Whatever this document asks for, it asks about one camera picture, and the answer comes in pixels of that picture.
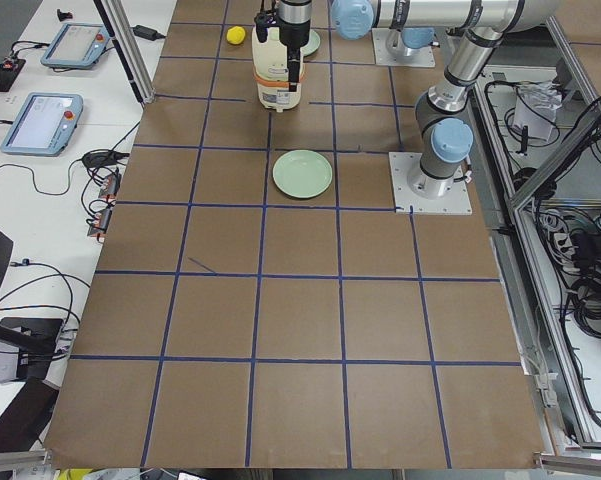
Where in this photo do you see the blue teach pendant near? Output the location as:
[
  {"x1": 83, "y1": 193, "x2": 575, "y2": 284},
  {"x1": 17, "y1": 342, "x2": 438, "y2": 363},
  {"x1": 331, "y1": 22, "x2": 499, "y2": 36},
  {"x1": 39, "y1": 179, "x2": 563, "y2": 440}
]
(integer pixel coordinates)
[{"x1": 0, "y1": 92, "x2": 84, "y2": 157}]

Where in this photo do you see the black power adapter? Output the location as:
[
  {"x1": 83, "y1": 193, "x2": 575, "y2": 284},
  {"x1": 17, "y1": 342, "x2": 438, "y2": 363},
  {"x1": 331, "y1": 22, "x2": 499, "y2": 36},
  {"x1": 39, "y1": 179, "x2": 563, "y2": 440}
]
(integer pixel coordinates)
[{"x1": 132, "y1": 25, "x2": 166, "y2": 41}]

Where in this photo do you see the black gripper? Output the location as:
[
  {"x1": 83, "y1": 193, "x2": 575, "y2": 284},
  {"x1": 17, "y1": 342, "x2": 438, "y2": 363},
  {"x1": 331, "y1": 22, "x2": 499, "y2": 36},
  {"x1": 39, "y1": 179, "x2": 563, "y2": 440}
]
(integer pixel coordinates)
[{"x1": 278, "y1": 19, "x2": 310, "y2": 92}]

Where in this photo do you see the white rice cooker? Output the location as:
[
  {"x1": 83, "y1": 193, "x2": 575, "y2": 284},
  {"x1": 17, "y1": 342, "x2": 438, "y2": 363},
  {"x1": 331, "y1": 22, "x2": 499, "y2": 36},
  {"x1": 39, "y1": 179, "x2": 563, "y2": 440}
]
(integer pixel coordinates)
[{"x1": 252, "y1": 27, "x2": 305, "y2": 112}]

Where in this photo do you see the green plate on right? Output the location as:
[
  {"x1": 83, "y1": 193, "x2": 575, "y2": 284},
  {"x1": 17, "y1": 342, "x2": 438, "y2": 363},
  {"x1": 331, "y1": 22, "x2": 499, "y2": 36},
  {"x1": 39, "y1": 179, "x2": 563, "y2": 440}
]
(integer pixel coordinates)
[{"x1": 301, "y1": 29, "x2": 321, "y2": 57}]

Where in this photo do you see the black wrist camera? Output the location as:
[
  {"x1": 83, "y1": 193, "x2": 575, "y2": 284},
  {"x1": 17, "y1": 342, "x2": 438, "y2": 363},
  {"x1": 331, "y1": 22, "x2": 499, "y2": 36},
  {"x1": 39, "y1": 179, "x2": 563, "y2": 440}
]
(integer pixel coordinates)
[{"x1": 254, "y1": 0, "x2": 278, "y2": 43}]

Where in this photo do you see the green plate on left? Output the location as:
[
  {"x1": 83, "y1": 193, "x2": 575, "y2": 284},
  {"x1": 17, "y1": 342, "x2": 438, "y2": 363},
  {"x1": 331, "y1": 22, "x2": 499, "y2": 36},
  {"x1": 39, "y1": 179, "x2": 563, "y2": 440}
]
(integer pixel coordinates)
[{"x1": 272, "y1": 150, "x2": 333, "y2": 199}]

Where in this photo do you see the blue teach pendant far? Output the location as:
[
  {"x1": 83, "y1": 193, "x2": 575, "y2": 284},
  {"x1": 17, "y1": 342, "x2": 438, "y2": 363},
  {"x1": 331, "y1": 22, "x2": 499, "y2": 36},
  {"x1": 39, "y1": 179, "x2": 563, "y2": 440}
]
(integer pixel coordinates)
[{"x1": 40, "y1": 23, "x2": 110, "y2": 70}]

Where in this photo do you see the green plate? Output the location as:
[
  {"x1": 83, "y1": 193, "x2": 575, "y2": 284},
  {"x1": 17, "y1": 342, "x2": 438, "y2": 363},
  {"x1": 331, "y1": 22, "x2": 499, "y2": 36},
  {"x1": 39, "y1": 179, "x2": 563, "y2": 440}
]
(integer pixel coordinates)
[
  {"x1": 301, "y1": 29, "x2": 321, "y2": 57},
  {"x1": 272, "y1": 150, "x2": 333, "y2": 199}
]

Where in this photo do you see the yellow lemon toy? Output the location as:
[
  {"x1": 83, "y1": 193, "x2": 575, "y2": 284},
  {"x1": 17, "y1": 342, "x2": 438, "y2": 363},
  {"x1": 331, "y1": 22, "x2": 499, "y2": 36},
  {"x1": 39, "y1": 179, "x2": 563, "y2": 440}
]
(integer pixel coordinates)
[{"x1": 226, "y1": 26, "x2": 246, "y2": 46}]

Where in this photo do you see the blue teach pendant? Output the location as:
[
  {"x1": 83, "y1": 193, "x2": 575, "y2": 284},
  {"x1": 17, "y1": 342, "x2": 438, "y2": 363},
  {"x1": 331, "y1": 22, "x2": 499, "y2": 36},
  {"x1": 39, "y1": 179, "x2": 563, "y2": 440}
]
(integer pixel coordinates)
[
  {"x1": 40, "y1": 23, "x2": 110, "y2": 70},
  {"x1": 0, "y1": 92, "x2": 84, "y2": 157}
]

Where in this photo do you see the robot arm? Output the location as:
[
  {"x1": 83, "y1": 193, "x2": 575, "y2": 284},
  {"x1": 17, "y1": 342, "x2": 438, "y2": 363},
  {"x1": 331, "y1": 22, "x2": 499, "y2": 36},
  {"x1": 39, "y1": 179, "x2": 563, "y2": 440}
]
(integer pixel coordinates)
[
  {"x1": 331, "y1": 1, "x2": 560, "y2": 199},
  {"x1": 385, "y1": 27, "x2": 436, "y2": 58}
]

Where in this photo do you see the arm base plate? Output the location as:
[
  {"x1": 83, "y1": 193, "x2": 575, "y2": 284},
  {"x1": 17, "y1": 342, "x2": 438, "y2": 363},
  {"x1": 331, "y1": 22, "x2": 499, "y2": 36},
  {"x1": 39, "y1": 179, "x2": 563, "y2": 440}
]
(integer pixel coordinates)
[
  {"x1": 389, "y1": 152, "x2": 473, "y2": 215},
  {"x1": 372, "y1": 27, "x2": 435, "y2": 68}
]

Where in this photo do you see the aluminium frame post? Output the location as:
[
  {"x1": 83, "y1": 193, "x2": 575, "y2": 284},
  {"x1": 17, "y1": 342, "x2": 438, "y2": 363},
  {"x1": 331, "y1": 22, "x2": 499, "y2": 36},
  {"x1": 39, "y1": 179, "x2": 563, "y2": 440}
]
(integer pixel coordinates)
[{"x1": 93, "y1": 0, "x2": 155, "y2": 105}]

